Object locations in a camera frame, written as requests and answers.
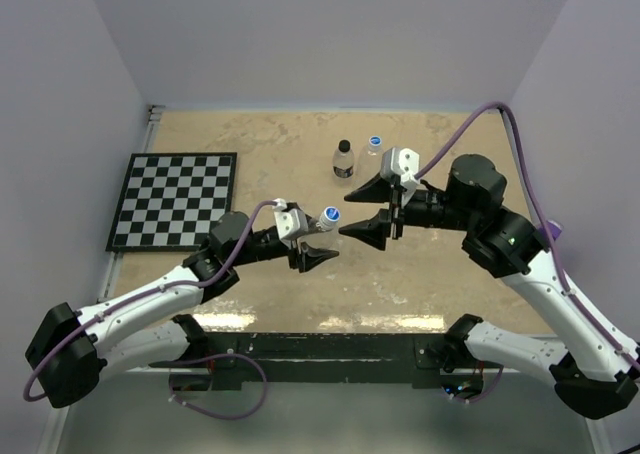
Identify small clear plastic bottle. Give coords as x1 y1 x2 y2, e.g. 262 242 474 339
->
332 146 355 179

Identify black white checkerboard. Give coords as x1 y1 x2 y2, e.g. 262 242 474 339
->
121 152 238 253

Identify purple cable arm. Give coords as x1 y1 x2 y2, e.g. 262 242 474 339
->
22 199 281 401
414 102 640 370

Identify purple object table edge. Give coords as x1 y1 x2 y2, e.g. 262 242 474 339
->
546 219 564 241

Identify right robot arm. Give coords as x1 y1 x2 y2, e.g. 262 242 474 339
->
339 148 639 420

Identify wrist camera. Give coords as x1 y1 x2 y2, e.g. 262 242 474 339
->
273 198 309 248
379 146 420 192

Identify aluminium rail left edge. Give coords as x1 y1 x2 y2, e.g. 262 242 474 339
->
96 106 164 308

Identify purple cable loop front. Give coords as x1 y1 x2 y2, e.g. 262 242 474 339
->
168 353 269 420

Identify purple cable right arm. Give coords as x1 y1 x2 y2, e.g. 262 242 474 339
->
414 102 640 370

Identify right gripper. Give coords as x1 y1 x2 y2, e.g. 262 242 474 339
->
339 168 477 248

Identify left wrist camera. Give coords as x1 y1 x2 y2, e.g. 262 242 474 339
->
273 198 309 248

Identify black bottle cap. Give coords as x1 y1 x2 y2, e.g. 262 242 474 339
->
338 139 351 153

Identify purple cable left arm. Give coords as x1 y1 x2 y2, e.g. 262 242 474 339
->
22 199 281 401

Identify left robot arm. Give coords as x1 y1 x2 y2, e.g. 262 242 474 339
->
23 199 341 408

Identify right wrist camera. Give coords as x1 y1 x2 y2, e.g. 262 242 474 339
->
379 146 420 192

